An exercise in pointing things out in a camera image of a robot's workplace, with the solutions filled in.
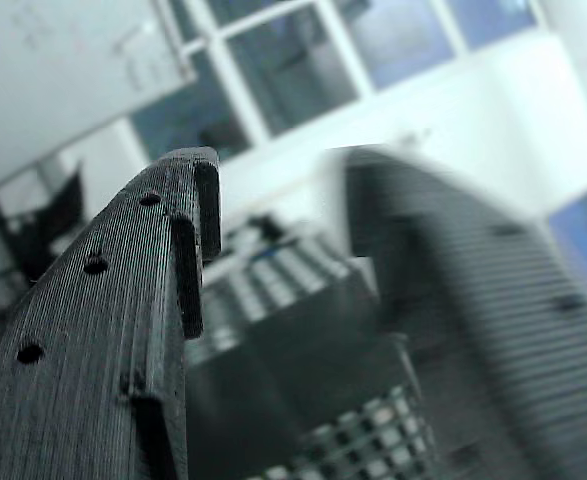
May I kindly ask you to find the black rack with grey drawers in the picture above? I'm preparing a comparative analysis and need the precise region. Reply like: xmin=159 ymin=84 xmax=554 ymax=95
xmin=192 ymin=234 xmax=380 ymax=361

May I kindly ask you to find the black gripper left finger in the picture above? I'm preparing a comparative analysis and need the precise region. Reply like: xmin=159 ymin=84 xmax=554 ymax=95
xmin=0 ymin=146 xmax=223 ymax=480

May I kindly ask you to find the black and white checkerboard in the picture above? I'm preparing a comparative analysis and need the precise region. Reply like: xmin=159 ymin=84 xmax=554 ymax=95
xmin=262 ymin=384 xmax=440 ymax=480

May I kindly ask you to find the white whiteboard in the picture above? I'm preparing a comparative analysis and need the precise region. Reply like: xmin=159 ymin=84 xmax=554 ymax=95
xmin=0 ymin=0 xmax=199 ymax=196

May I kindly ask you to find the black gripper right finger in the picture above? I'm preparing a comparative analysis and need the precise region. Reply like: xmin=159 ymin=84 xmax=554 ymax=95
xmin=322 ymin=147 xmax=587 ymax=480

